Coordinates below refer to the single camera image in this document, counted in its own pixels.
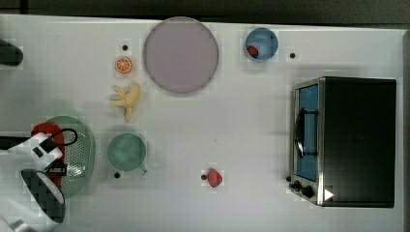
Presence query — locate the black robot base upper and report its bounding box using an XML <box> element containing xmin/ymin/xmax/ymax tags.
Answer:
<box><xmin>0</xmin><ymin>40</ymin><xmax>23</xmax><ymax>67</ymax></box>

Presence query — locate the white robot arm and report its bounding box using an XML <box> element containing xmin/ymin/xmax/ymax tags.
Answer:
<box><xmin>1</xmin><ymin>169</ymin><xmax>66</xmax><ymax>232</ymax></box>

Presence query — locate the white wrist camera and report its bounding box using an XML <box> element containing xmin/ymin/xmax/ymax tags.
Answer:
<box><xmin>7</xmin><ymin>132</ymin><xmax>63</xmax><ymax>171</ymax></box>

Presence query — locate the orange slice toy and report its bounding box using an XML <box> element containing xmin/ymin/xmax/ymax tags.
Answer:
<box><xmin>115</xmin><ymin>57</ymin><xmax>132</xmax><ymax>73</ymax></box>

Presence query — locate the red plush ketchup bottle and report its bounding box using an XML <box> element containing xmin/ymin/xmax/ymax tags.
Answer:
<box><xmin>31</xmin><ymin>122</ymin><xmax>65</xmax><ymax>189</ymax></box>

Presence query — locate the red toy inside blue cup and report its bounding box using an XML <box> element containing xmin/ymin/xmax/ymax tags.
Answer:
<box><xmin>247</xmin><ymin>45</ymin><xmax>259</xmax><ymax>59</ymax></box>

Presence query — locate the green plastic strainer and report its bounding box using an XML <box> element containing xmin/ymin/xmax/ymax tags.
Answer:
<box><xmin>48</xmin><ymin>116</ymin><xmax>96</xmax><ymax>198</ymax></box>

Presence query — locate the blue cup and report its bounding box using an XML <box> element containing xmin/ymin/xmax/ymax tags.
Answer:
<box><xmin>245</xmin><ymin>28</ymin><xmax>278</xmax><ymax>62</ymax></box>

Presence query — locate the green mug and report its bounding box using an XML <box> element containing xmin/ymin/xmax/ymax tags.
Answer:
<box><xmin>107</xmin><ymin>133</ymin><xmax>148</xmax><ymax>175</ymax></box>

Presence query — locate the purple round plate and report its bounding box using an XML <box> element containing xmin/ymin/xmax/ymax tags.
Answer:
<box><xmin>143</xmin><ymin>16</ymin><xmax>219</xmax><ymax>95</ymax></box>

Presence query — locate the red strawberry toy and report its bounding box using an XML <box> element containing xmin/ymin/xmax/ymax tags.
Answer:
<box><xmin>207</xmin><ymin>168</ymin><xmax>223</xmax><ymax>188</ymax></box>

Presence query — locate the black cable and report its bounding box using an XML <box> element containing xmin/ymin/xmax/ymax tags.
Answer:
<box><xmin>51</xmin><ymin>128</ymin><xmax>78</xmax><ymax>148</ymax></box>

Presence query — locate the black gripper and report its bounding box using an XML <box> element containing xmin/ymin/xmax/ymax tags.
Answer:
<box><xmin>45</xmin><ymin>162</ymin><xmax>68</xmax><ymax>177</ymax></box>

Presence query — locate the silver black toaster oven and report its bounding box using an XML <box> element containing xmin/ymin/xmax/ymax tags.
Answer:
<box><xmin>286</xmin><ymin>76</ymin><xmax>396</xmax><ymax>208</ymax></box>

